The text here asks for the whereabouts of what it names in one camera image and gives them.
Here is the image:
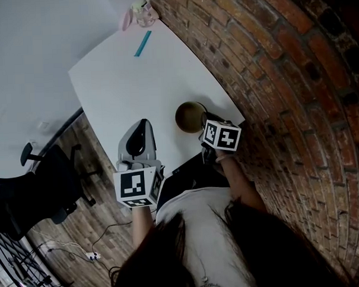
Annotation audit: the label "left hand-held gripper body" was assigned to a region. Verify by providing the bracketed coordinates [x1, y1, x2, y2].
[112, 152, 167, 209]

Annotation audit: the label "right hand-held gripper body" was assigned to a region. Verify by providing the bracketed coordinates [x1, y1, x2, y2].
[198, 108, 244, 165]

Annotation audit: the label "dark olive bowl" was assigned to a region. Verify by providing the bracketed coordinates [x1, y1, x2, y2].
[174, 100, 209, 135]

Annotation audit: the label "person's right forearm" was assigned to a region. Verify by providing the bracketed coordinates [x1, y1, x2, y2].
[214, 152, 268, 217]

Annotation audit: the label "person's left forearm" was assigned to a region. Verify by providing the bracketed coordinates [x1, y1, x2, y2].
[129, 204, 158, 253]

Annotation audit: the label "person's black trousers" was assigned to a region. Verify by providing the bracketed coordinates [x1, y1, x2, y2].
[161, 152, 231, 198]

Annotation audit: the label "person's white shirt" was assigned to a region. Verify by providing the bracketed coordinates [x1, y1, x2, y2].
[154, 185, 260, 287]

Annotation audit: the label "black office chair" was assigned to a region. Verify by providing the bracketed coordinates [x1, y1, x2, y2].
[0, 139, 103, 242]

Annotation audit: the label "teal plastic ruler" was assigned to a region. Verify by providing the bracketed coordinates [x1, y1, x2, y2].
[132, 30, 154, 58]

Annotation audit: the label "clear bottle with green lid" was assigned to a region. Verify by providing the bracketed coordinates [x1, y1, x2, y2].
[131, 0, 157, 29]

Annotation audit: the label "black floor cable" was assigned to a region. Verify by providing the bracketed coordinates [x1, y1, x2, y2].
[90, 220, 135, 248]

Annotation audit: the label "white floor cable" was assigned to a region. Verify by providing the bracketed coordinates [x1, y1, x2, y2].
[31, 228, 91, 261]

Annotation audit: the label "silver necklace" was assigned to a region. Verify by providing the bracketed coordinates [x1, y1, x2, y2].
[195, 274, 224, 287]

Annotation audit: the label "black wire rack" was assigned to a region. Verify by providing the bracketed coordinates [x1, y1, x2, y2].
[0, 229, 74, 287]

